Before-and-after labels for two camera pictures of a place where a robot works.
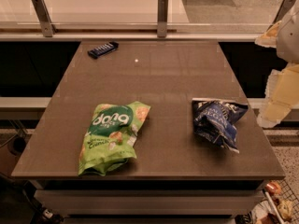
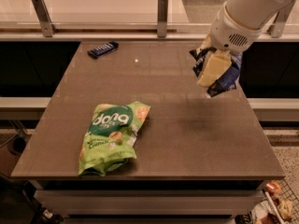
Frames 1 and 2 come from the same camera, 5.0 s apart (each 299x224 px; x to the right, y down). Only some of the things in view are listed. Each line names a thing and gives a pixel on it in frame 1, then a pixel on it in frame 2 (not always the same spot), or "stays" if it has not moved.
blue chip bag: [215, 121] -> [228, 81]
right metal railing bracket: [286, 4] stays
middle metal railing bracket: [162, 16] stays
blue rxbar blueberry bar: [100, 50] stays
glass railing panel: [145, 9] stays
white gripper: [289, 36] -> [230, 35]
